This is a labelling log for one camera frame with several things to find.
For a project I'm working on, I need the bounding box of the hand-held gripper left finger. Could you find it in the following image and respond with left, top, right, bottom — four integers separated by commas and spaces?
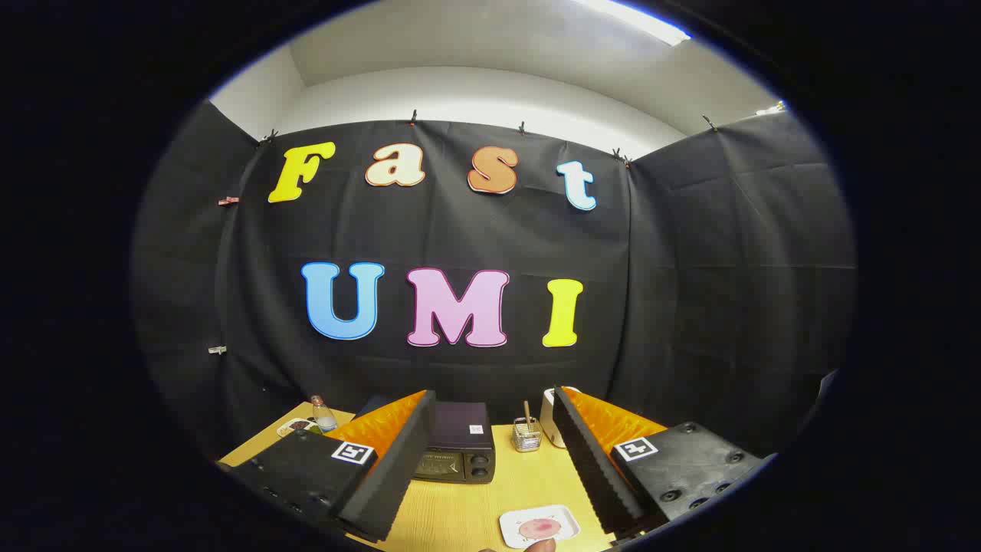
217, 389, 436, 544

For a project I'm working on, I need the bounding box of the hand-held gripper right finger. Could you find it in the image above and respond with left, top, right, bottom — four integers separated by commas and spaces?
553, 386, 767, 537

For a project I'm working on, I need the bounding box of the black toaster oven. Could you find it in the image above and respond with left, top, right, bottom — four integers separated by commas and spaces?
356, 395, 497, 484

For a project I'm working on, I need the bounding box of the white square food tray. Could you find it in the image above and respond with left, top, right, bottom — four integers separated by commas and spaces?
499, 504, 581, 550

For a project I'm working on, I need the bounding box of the white bread toaster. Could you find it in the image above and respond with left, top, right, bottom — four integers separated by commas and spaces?
540, 387, 581, 449

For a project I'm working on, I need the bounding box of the clear plastic bottle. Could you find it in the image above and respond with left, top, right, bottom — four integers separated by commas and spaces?
310, 395, 338, 434

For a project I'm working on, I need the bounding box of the row of black cloth clips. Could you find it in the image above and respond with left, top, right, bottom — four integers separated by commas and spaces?
261, 110, 721, 168

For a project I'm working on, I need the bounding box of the metal wire utensil holder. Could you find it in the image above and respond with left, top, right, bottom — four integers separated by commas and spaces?
512, 418, 543, 453

